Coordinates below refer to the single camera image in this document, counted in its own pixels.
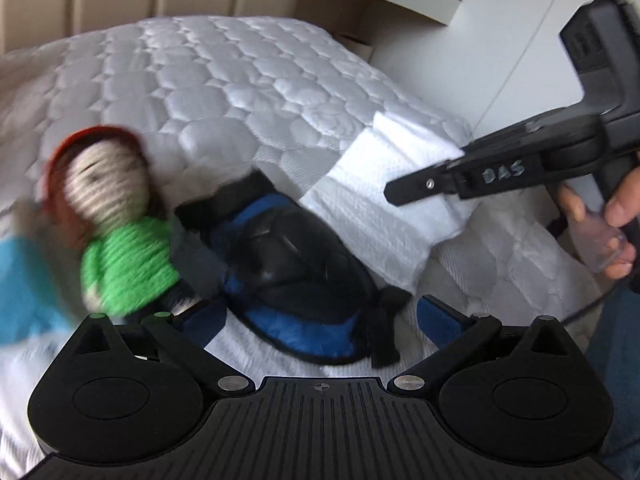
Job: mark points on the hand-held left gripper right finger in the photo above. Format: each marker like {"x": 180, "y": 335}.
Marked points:
{"x": 440, "y": 322}

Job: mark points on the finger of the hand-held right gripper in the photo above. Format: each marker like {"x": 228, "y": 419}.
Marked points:
{"x": 425, "y": 182}

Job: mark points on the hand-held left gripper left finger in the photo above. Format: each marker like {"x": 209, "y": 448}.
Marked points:
{"x": 204, "y": 325}

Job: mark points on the white towel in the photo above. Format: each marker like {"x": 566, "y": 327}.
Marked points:
{"x": 380, "y": 200}

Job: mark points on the crochet doll green sweater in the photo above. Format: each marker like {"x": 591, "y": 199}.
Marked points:
{"x": 127, "y": 255}

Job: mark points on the blue and white plush toy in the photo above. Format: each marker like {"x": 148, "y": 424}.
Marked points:
{"x": 25, "y": 290}

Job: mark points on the person's right hand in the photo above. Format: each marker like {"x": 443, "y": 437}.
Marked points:
{"x": 622, "y": 200}

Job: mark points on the person's blue jeans leg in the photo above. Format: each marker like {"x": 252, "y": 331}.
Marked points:
{"x": 620, "y": 370}

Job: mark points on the brown wooden side panel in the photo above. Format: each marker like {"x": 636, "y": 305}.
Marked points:
{"x": 340, "y": 15}

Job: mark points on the white quilted mattress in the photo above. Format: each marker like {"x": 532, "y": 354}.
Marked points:
{"x": 240, "y": 90}

